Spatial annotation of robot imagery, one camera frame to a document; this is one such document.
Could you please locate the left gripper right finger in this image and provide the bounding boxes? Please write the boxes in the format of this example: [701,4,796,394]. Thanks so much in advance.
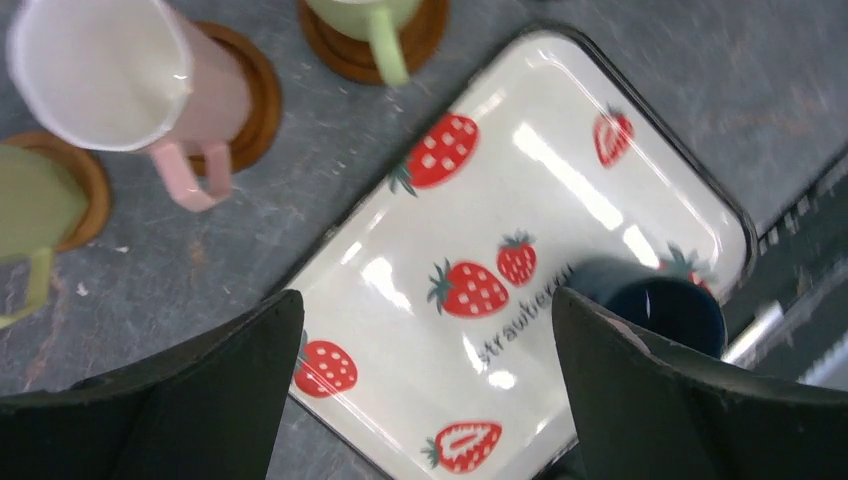
[552,287,847,479]

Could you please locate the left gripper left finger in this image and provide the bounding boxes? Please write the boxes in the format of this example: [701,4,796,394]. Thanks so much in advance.
[1,290,304,479]

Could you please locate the small light wooden coaster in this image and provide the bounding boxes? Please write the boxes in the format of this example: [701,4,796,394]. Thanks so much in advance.
[2,131,112,253]

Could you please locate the yellow mug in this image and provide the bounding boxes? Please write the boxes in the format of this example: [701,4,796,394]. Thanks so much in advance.
[1,145,88,327]

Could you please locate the dark wooden coaster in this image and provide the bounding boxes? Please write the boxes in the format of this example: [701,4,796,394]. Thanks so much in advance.
[195,21,283,173]
[298,0,450,85]

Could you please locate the pale pink mug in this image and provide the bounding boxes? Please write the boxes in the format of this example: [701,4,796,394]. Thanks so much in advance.
[6,1,252,212]

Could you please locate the light green mug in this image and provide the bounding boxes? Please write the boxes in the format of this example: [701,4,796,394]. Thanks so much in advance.
[306,0,422,87]

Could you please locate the dark blue mug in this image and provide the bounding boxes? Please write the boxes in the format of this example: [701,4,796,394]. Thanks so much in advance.
[567,257,727,358]

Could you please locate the strawberry pattern tray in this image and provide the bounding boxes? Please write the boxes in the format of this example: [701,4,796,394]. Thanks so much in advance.
[289,28,753,479]

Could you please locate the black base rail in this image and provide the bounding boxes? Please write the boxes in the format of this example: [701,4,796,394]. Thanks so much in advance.
[724,159,847,390]

